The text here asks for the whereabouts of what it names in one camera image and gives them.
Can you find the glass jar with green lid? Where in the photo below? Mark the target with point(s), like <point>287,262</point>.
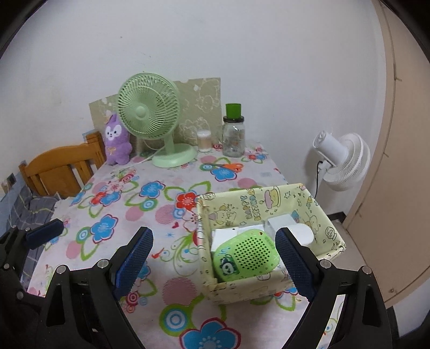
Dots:
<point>233,141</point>

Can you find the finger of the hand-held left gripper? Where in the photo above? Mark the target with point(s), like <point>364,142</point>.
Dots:
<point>43,233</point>

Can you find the yellow cartoon printed box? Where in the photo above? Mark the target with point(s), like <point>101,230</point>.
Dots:
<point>242,290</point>

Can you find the white round case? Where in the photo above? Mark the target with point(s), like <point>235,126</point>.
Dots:
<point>302,235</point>

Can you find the purple plush toy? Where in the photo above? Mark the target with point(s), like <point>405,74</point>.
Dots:
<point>116,144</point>

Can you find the grey plaid blanket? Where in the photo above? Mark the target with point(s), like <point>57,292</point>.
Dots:
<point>37,208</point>

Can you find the green desk fan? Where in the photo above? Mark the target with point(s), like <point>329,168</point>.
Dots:
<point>141,110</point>

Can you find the floral tablecloth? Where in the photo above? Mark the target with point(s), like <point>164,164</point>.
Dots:
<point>134,201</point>

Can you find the clear cotton swab container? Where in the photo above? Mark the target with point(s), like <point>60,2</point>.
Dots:
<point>204,142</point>

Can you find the white standing fan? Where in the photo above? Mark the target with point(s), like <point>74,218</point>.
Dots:
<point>349,161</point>

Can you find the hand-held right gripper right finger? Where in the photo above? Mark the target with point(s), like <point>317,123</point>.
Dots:
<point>295,265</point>

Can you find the green perforated speaker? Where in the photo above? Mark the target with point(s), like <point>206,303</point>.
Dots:
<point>248,255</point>

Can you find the beige wooden door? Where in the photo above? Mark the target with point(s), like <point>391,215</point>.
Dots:
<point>403,167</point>

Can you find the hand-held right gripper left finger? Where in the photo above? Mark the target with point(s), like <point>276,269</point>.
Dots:
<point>132,265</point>

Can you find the white rectangular box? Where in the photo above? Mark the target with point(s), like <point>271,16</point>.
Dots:
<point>278,224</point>

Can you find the cartoon printed cardboard sheet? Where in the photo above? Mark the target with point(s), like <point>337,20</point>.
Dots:
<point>201,100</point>

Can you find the wooden chair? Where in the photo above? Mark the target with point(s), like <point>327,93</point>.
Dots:
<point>57,164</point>

